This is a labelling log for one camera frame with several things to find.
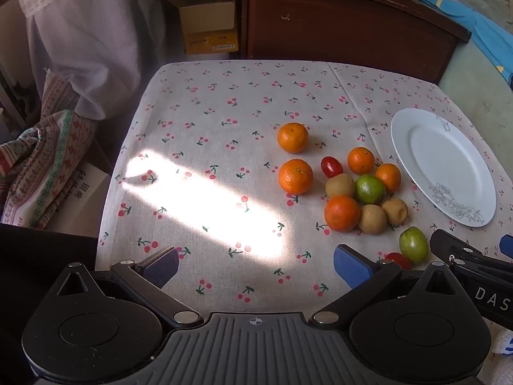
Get oblong green fruit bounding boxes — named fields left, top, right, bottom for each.
left=399, top=226, right=430, bottom=266

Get red cherry tomato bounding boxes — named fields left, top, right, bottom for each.
left=321, top=157, right=343, bottom=178
left=384, top=252, right=412, bottom=270

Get brown kiwi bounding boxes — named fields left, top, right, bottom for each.
left=358, top=204, right=388, bottom=235
left=381, top=198, right=409, bottom=226
left=325, top=173, right=356, bottom=198

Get large front orange mandarin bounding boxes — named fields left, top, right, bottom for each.
left=324, top=196, right=361, bottom=233

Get round green fruit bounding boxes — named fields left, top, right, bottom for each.
left=356, top=175, right=386, bottom=205

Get small mandarin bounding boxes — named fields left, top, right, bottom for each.
left=375, top=163, right=402, bottom=193
left=347, top=147, right=375, bottom=175

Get white floral plate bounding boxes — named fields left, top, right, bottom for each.
left=391, top=108, right=497, bottom=228

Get white paper book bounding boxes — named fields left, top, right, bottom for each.
left=46, top=161, right=110, bottom=238

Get cherry print tablecloth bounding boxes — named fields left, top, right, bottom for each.
left=96, top=61, right=512, bottom=315

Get striped patterned cloth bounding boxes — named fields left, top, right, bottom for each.
left=1, top=71, right=97, bottom=228

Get green sofa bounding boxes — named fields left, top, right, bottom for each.
left=439, top=0, right=512, bottom=174

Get blue cartoon blanket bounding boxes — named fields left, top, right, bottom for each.
left=421, top=0, right=513, bottom=87

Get checked grey curtain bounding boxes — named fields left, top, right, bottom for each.
left=19, top=0, right=166, bottom=121

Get dark wooden cabinet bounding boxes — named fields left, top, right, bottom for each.
left=240, top=0, right=471, bottom=83

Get open cardboard box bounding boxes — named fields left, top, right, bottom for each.
left=164, top=0, right=238, bottom=55

